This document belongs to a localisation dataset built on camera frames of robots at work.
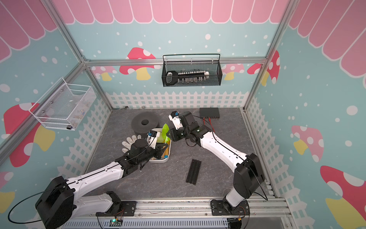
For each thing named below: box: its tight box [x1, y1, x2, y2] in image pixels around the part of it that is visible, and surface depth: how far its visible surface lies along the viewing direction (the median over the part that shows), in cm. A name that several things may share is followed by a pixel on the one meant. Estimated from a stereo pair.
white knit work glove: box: [121, 134, 143, 154], surface depth 102 cm
